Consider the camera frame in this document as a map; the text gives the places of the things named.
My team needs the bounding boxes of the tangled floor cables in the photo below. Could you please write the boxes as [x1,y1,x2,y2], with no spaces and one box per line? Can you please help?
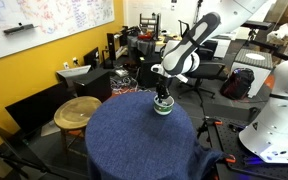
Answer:
[109,73,142,96]

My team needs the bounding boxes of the small black monitor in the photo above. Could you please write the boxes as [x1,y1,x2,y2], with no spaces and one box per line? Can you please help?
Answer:
[83,46,101,70]

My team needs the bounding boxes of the small black tripod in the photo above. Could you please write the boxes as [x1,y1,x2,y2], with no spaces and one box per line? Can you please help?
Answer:
[196,116,217,148]

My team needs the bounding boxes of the wall whiteboard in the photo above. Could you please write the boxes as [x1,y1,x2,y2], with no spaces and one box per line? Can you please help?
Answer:
[0,0,116,64]

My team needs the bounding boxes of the white mug with green band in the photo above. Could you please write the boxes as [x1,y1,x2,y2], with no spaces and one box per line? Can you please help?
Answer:
[153,94,175,116]

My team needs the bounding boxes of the black perforated breadboard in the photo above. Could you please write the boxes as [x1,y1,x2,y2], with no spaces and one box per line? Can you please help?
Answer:
[206,115,288,180]

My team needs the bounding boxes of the black computer tower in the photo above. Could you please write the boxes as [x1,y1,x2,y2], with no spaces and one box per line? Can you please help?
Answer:
[106,32,118,62]

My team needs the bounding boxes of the wooden desk top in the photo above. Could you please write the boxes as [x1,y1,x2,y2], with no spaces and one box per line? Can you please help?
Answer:
[154,34,177,47]

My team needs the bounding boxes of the round wooden stool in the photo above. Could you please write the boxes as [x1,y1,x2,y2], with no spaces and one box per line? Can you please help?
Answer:
[53,95,103,158]

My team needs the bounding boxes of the black wire rack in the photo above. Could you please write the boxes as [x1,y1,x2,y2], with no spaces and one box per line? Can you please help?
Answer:
[139,12,162,38]

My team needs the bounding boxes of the black desk cabinet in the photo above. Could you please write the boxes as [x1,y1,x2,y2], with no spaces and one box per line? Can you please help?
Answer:
[137,53,167,89]

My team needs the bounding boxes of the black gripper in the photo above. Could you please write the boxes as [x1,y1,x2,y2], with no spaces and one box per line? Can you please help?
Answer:
[155,76,173,102]

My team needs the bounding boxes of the white cabinet with grey top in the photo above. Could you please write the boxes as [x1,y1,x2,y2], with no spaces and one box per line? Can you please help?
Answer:
[229,48,274,99]

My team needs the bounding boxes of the round table, blue cloth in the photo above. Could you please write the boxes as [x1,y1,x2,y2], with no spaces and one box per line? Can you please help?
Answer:
[84,91,225,180]

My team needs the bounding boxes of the black camera bar on stand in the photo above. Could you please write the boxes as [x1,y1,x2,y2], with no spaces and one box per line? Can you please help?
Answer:
[238,19,274,47]

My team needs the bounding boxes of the large black flat monitor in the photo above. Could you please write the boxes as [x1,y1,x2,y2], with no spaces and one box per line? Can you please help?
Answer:
[4,81,75,136]

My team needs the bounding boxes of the red object on table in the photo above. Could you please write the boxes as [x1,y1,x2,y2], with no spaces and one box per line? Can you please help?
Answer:
[137,32,154,42]

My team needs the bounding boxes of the orange clamp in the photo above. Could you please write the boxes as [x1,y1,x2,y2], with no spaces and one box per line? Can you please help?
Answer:
[204,116,224,127]
[224,153,237,164]

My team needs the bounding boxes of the white paper sheet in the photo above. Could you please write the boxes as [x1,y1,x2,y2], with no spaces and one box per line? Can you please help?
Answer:
[39,120,61,138]

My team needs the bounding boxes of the black office chair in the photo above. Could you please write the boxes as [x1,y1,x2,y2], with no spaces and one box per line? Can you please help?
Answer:
[178,19,227,108]

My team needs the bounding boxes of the black box cabinet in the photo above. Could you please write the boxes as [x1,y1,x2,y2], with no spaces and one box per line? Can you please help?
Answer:
[72,68,113,104]

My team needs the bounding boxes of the large black tripod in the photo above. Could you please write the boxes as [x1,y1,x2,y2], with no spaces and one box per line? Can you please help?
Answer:
[0,121,70,180]

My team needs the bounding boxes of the white drawer cabinet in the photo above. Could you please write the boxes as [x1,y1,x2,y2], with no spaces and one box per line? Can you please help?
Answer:
[213,35,232,60]

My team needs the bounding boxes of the black and red backpack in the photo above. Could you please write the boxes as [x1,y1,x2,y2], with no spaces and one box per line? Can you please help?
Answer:
[219,67,256,101]

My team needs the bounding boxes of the white plastic bag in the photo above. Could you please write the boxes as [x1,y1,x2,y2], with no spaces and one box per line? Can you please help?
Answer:
[266,22,288,57]

